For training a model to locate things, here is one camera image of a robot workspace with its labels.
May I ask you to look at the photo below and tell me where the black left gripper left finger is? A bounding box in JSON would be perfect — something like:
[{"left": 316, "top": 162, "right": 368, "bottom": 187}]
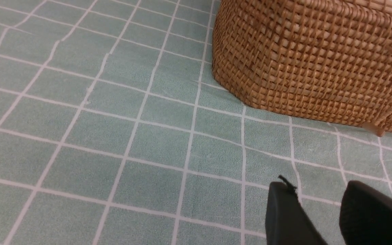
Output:
[{"left": 265, "top": 175, "right": 327, "bottom": 245}]

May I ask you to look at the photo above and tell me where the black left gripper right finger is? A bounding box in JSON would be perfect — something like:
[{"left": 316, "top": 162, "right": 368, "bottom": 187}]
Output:
[{"left": 339, "top": 180, "right": 392, "bottom": 245}]

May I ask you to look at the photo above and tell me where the woven rattan basket green lining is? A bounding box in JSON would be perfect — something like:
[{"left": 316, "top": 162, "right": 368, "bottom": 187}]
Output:
[{"left": 212, "top": 0, "right": 392, "bottom": 137}]

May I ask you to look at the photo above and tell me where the green checkered tablecloth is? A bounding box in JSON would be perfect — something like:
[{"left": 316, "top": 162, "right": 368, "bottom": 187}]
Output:
[{"left": 0, "top": 0, "right": 392, "bottom": 245}]

